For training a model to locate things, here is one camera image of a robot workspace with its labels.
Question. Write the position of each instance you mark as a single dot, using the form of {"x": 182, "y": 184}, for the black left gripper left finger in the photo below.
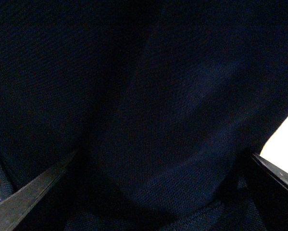
{"x": 15, "y": 208}

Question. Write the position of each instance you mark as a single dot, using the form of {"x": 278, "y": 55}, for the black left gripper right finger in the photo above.
{"x": 268, "y": 185}

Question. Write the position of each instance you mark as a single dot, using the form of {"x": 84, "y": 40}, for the dark navy garment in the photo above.
{"x": 162, "y": 99}

